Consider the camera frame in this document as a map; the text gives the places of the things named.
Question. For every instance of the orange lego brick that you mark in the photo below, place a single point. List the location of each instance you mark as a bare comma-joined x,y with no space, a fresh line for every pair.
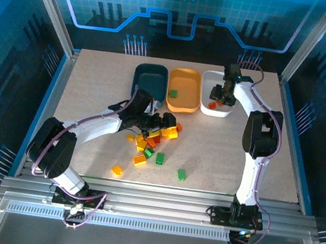
179,126
220,103
155,141
212,105

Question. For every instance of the large yellow lego brick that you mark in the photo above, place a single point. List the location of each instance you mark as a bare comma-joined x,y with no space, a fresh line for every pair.
169,134

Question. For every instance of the green lego brick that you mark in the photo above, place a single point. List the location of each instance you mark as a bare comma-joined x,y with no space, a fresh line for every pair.
182,174
149,153
160,158
173,93

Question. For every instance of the small yellow lego brick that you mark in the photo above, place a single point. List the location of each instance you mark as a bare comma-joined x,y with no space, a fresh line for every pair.
130,137

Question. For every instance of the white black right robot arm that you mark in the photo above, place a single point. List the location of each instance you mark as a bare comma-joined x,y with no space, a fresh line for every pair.
251,184

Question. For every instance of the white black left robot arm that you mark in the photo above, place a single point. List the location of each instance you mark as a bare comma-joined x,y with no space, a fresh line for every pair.
96,125

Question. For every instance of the white plastic container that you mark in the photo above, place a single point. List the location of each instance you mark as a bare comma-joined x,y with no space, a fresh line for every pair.
209,80

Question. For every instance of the yellow plastic container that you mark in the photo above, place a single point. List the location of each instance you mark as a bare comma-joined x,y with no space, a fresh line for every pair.
186,83

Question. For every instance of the dark teal plastic container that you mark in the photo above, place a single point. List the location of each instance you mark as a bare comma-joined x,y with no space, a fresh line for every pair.
151,75

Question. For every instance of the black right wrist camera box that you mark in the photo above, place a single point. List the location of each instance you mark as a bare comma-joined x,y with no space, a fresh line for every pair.
247,78

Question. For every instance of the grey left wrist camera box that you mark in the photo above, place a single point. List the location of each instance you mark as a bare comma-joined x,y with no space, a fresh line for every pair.
156,103

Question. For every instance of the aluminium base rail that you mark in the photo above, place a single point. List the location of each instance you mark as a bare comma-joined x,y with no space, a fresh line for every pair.
155,202

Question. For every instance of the aluminium side rail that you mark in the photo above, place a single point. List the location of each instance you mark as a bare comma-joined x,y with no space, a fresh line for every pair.
50,98
295,145

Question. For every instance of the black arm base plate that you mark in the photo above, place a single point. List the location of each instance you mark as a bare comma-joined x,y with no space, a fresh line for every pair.
219,216
95,201

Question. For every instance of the aluminium frame post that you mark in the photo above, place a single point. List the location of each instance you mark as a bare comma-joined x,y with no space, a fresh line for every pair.
54,8
310,42

